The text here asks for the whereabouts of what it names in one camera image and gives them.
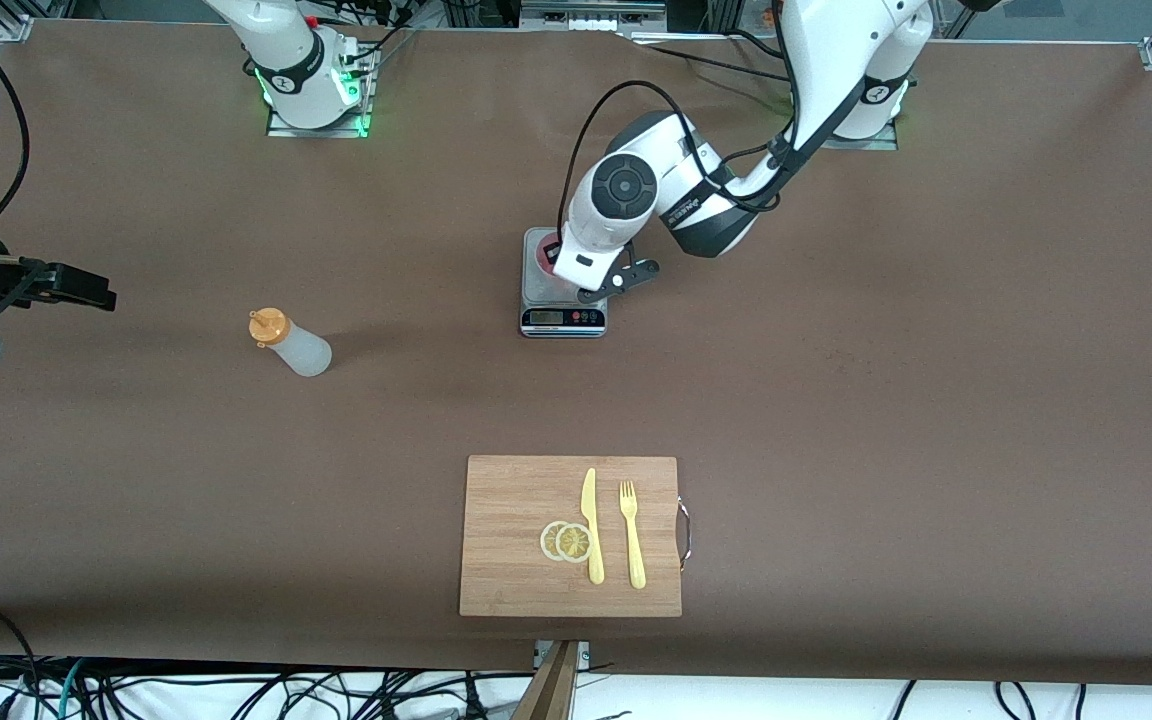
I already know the translucent sauce bottle orange cap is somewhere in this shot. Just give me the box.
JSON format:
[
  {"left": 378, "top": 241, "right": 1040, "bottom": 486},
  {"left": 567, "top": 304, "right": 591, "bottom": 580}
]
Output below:
[{"left": 248, "top": 307, "right": 334, "bottom": 379}]

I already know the silver digital kitchen scale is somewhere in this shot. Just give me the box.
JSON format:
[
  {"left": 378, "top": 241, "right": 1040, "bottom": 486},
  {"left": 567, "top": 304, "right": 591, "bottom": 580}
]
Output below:
[{"left": 520, "top": 227, "right": 609, "bottom": 339}]

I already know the white power strip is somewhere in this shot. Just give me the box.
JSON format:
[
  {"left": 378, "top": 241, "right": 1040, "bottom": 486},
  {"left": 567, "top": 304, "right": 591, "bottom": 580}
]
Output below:
[{"left": 521, "top": 0, "right": 667, "bottom": 31}]

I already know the bamboo cutting board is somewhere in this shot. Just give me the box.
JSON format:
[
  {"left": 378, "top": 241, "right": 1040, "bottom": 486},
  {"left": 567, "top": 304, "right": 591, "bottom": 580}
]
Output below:
[{"left": 459, "top": 455, "right": 683, "bottom": 618}]

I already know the yellow plastic knife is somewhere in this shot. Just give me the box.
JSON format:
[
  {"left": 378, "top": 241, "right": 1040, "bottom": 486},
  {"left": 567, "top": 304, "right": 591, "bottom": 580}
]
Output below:
[{"left": 580, "top": 467, "right": 606, "bottom": 586}]

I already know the yellow plastic fork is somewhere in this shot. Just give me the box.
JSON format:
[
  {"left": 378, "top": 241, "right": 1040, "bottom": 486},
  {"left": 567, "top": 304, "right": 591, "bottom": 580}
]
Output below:
[{"left": 619, "top": 480, "right": 648, "bottom": 590}]

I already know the brown table cover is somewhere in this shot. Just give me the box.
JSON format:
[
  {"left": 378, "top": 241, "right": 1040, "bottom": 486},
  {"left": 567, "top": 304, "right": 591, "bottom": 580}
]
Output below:
[{"left": 0, "top": 18, "right": 1152, "bottom": 687}]

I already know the wooden beam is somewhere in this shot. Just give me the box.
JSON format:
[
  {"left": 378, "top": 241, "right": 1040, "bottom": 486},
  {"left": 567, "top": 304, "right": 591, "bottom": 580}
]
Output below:
[{"left": 511, "top": 640, "right": 577, "bottom": 720}]

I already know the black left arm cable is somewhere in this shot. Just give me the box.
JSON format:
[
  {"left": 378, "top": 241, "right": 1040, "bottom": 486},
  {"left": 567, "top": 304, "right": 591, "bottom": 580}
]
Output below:
[{"left": 558, "top": 0, "right": 807, "bottom": 251}]

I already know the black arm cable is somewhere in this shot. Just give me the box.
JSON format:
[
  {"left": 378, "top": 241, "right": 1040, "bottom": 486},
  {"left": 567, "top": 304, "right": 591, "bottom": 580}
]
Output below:
[
  {"left": 0, "top": 58, "right": 30, "bottom": 233},
  {"left": 558, "top": 0, "right": 807, "bottom": 251}
]

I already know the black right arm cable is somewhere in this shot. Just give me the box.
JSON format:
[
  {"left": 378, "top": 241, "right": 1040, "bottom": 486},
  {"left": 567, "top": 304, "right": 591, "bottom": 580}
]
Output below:
[{"left": 0, "top": 58, "right": 30, "bottom": 233}]

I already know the black base cable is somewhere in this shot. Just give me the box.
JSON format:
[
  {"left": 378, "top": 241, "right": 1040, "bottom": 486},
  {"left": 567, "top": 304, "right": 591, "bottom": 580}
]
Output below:
[{"left": 619, "top": 33, "right": 787, "bottom": 81}]

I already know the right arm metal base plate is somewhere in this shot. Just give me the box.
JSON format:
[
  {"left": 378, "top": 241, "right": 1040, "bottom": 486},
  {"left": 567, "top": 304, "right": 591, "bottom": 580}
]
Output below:
[{"left": 266, "top": 45, "right": 377, "bottom": 139}]

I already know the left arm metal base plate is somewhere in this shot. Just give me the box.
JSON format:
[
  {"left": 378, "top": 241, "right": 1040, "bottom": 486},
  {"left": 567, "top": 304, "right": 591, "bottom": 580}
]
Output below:
[{"left": 821, "top": 125, "right": 899, "bottom": 151}]

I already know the teal floor cable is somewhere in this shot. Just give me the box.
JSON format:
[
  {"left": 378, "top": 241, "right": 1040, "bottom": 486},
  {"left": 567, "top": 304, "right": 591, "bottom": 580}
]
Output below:
[{"left": 56, "top": 658, "right": 87, "bottom": 719}]

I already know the metal beam bracket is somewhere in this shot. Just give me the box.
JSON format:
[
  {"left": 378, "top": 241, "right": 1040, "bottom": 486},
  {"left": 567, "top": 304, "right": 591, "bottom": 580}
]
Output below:
[{"left": 534, "top": 640, "right": 592, "bottom": 669}]

